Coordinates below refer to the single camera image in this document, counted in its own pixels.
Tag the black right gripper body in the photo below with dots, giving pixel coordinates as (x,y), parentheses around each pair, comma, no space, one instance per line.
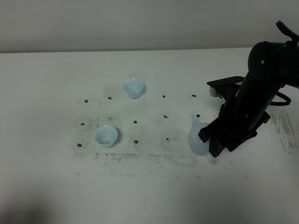
(246,100)

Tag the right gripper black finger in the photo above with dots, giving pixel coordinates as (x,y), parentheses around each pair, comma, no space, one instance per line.
(217,146)
(214,131)

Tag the light blue porcelain teapot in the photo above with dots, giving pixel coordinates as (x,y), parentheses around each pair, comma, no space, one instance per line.
(196,144)

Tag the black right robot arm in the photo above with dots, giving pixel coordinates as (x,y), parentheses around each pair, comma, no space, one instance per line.
(271,66)

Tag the far light blue teacup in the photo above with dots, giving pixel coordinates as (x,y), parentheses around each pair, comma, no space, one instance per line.
(133,87)

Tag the light blue teacup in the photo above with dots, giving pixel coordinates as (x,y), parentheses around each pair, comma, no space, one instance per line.
(133,87)
(106,136)

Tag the near light blue teacup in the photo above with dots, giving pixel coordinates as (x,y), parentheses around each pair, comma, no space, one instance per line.
(106,136)

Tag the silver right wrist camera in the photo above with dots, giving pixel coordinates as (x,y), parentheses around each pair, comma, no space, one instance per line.
(213,92)

